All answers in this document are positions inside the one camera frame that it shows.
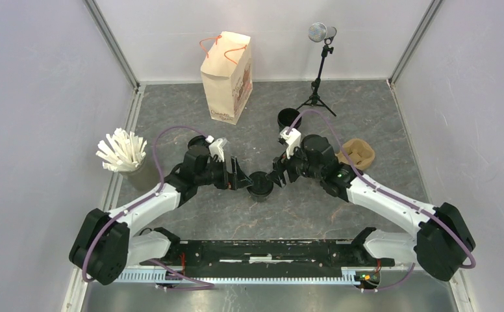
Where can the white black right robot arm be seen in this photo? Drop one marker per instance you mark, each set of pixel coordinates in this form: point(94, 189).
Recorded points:
point(434, 237)

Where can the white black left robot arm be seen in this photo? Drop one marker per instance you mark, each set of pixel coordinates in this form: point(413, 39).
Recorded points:
point(140, 211)

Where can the stack of black cups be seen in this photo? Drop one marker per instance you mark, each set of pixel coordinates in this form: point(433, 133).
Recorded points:
point(286, 117)

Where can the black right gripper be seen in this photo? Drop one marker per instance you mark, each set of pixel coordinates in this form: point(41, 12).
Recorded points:
point(280, 164)

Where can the stack of black lids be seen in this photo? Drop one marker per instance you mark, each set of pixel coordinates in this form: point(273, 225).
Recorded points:
point(199, 140)

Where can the microphone on black tripod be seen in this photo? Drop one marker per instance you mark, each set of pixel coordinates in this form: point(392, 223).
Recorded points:
point(319, 32)

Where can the paper takeout bag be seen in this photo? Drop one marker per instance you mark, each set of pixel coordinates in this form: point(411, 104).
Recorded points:
point(226, 74)

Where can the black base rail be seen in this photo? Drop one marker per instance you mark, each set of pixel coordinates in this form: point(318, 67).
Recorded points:
point(253, 260)

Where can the white straws in cup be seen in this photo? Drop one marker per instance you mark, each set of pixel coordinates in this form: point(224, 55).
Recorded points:
point(124, 153)

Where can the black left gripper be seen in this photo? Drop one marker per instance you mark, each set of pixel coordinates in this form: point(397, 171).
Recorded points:
point(234, 181)

